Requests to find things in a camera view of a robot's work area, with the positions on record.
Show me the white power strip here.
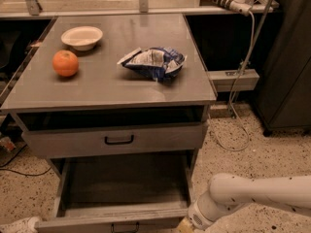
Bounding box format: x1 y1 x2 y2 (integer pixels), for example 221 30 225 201
210 0 252 17

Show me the grey drawer cabinet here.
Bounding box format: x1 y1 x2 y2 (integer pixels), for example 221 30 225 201
0 14 218 180

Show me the black floor cable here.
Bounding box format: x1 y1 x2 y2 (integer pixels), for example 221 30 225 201
0 143 52 178

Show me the dark grey side cabinet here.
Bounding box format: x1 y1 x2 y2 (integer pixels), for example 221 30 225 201
252 0 311 136

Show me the white power cable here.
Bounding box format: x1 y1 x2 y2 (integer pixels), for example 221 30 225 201
208 11 257 152

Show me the grey drawer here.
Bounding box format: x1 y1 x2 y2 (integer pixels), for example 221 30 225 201
36 150 193 233
20 105 207 158

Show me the grey back workbench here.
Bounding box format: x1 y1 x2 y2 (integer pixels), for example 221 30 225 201
0 0 280 19

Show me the orange fruit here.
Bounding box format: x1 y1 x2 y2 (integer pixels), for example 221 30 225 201
52 50 79 77

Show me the grey top drawer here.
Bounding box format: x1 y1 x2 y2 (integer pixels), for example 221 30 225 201
20 105 207 158

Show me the white sneaker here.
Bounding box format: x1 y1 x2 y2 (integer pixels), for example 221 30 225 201
0 216 42 233

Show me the white paper bowl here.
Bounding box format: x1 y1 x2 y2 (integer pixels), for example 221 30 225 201
61 26 103 51

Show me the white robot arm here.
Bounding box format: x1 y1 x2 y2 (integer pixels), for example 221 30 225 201
178 173 311 233

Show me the blue white chip bag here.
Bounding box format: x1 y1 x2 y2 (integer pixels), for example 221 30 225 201
118 47 187 82

